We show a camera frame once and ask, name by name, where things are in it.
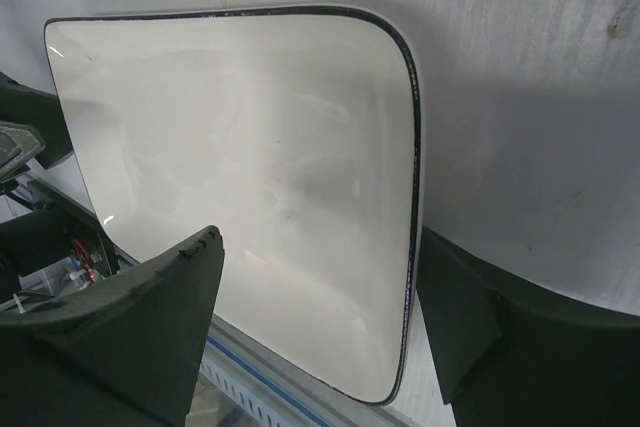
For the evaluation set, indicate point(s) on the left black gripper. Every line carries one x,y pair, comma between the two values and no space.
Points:
32,127

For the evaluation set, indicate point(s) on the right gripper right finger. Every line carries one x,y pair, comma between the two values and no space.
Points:
508,352

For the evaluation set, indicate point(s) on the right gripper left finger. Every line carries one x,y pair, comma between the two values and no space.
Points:
123,352

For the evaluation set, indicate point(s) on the white rectangular plate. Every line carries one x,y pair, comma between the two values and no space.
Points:
297,131

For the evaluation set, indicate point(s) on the white slotted cable duct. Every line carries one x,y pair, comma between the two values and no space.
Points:
247,400

